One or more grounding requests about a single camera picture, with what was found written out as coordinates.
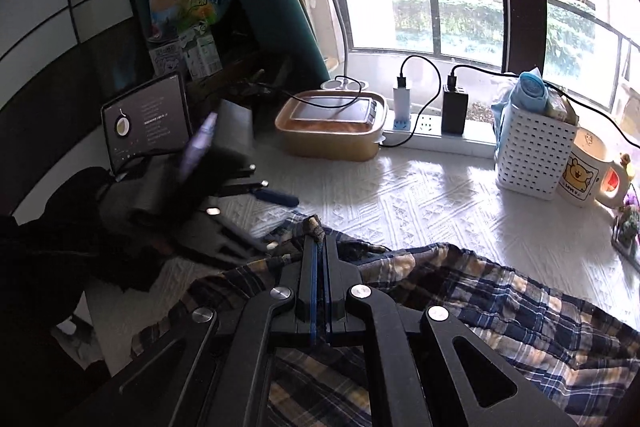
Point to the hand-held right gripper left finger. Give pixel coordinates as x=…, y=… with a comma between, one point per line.
x=312, y=307

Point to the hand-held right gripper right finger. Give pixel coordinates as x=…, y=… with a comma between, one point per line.
x=332, y=302

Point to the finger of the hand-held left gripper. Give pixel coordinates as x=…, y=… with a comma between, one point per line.
x=245, y=237
x=277, y=197

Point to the plaid flannel shirt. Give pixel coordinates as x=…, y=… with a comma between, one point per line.
x=500, y=307

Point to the beige lunch box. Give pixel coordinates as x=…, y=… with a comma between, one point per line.
x=325, y=144

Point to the black tablet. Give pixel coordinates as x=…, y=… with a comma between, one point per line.
x=150, y=117

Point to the small printed carton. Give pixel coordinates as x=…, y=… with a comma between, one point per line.
x=166, y=59
x=202, y=54

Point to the white charger plug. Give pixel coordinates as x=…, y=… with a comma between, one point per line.
x=401, y=104

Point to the black cloth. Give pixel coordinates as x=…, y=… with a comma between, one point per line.
x=50, y=232

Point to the black charger plug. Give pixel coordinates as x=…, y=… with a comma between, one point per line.
x=455, y=109

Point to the white power strip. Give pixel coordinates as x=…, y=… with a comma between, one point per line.
x=470, y=144

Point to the balcony railing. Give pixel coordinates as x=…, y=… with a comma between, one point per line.
x=434, y=22

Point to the white perforated basket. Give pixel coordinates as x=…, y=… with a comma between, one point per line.
x=530, y=157

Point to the blue bottle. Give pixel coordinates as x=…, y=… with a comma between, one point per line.
x=531, y=89

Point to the yellow bear mug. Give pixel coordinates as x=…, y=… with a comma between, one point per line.
x=585, y=167

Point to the small purple plant ornament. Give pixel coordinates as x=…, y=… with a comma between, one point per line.
x=629, y=227

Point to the small yellow figurine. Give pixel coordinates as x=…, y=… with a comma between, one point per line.
x=627, y=164

